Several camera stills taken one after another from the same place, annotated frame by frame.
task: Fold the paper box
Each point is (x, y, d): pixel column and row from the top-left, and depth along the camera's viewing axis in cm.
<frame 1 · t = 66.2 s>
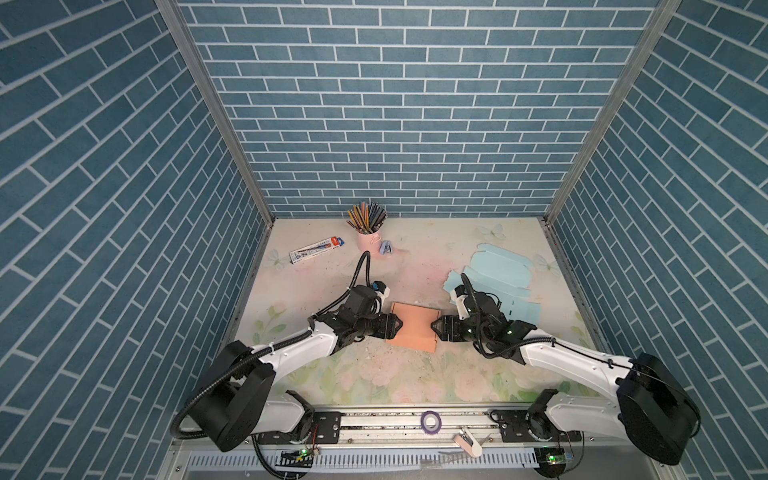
left hand: (395, 322, 86), fingers open
right hand: (436, 323, 84), fingers open
orange paper box: (416, 331, 88), point 5 cm above the table
light blue flat paper box: (506, 276, 107), on the table
pink pencil cup: (370, 242, 107), point 7 cm above the table
bundle of coloured pencils: (366, 217, 107), point 13 cm above the table
small blue stapler: (386, 247, 111), point 3 cm above the table
white pen box: (315, 248, 111), point 2 cm above the table

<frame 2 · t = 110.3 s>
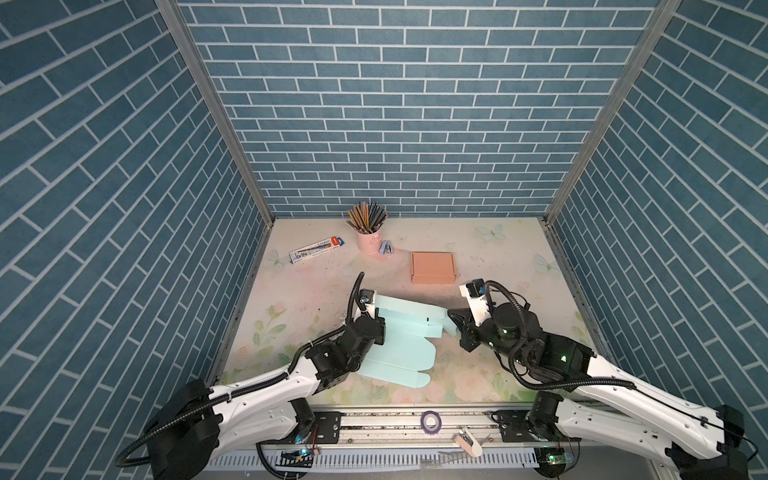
left hand: (380, 311, 82), fingers closed
right hand: (444, 311, 69), fingers closed
orange paper box: (433, 263, 104), point 5 cm above the table
light blue flat paper box: (406, 351, 77), point 11 cm above the table
the other named things where they were.

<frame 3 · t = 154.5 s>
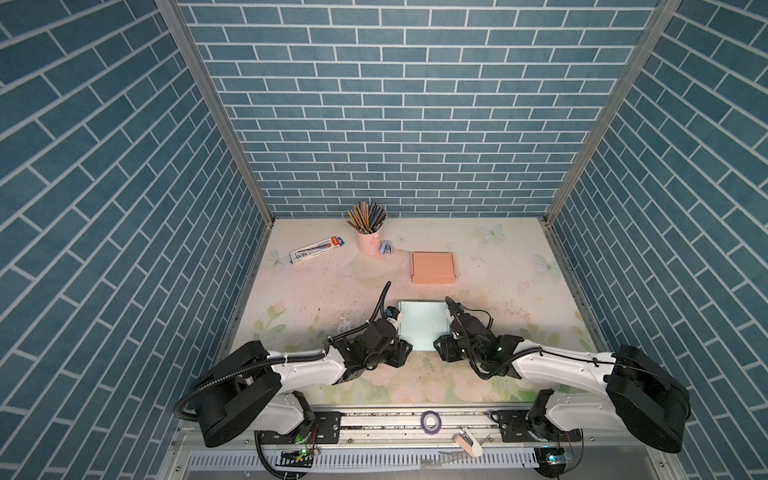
left hand: (408, 348, 84), fingers open
right hand: (435, 342, 85), fingers open
light blue flat paper box: (421, 322, 91), point 4 cm above the table
the other named things where they were.

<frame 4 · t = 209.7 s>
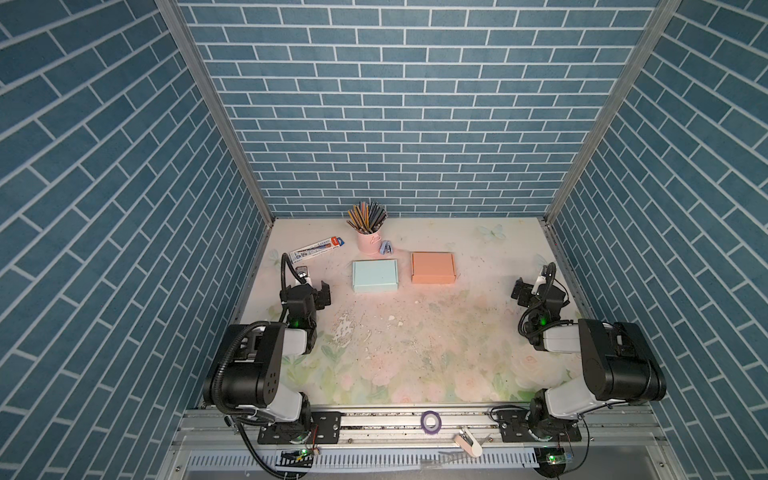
left hand: (308, 282, 93), fingers open
right hand: (536, 279, 93), fingers open
light blue flat paper box: (374, 275, 101), point 4 cm above the table
the other named things where they were.

